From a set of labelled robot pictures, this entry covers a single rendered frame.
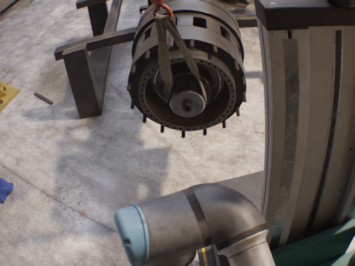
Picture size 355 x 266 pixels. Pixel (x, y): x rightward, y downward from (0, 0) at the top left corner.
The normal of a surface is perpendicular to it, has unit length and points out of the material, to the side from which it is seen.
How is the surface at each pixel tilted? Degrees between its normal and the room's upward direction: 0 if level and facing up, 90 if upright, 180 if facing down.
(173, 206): 1
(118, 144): 0
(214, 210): 28
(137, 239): 38
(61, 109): 0
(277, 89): 90
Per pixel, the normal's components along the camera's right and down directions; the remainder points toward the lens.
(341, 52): 0.13, 0.67
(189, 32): 0.02, -0.72
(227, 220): 0.00, -0.11
